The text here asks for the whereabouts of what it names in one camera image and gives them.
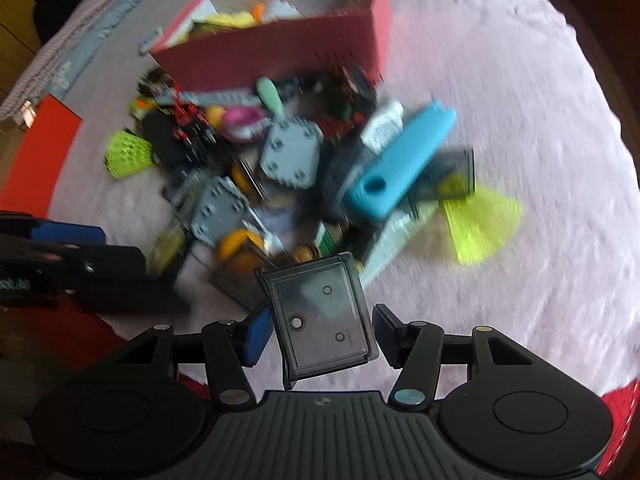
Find pink striped blanket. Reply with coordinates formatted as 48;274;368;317
0;0;146;116

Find pink tape roll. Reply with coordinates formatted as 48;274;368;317
222;107;266;141

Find small white blue device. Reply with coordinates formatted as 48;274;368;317
139;27;166;56

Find red box lid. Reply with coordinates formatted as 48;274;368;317
0;94;83;216

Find grey toy beam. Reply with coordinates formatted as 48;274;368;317
177;87;261;106

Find red cardboard box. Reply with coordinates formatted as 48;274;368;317
150;0;391;92

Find black toy chain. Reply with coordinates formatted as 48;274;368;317
170;100;216;156

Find yellow-green mesh piece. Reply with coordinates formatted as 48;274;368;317
442;182;525;266

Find black red tangled toy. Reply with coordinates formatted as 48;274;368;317
320;65;381;131

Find black bag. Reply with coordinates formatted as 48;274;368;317
32;0;93;43

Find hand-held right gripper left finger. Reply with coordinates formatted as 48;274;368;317
107;307;275;408

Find white long packet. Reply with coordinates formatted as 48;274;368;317
360;100;405;151

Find blue silicone case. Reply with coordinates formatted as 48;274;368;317
342;100;458;221

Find black wallet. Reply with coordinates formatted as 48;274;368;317
142;110;191;168

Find mint green handle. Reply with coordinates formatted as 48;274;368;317
255;76;286;118

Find dark transparent plastic case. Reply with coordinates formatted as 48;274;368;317
255;252;378;391
415;147;476;203

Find green plastic shuttlecock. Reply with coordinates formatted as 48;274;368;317
104;130;153;180

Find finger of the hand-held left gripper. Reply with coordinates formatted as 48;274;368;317
29;221;107;248
47;244;193;317

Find black feather shuttlecock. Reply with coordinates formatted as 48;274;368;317
137;67;176;98

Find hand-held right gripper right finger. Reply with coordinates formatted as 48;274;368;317
372;304;543;410

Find yellow plush toy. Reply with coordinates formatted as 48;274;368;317
195;10;258;33

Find red cloth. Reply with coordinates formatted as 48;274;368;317
597;375;640;476

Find grey studded plate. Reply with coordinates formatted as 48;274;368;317
259;115;323;190
190;176;251;246

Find white flat box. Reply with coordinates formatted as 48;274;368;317
360;205;441;286

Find blue floral blanket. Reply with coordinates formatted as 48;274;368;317
50;0;176;101

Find black yellow-lens sunglasses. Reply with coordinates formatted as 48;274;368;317
147;220;193;278

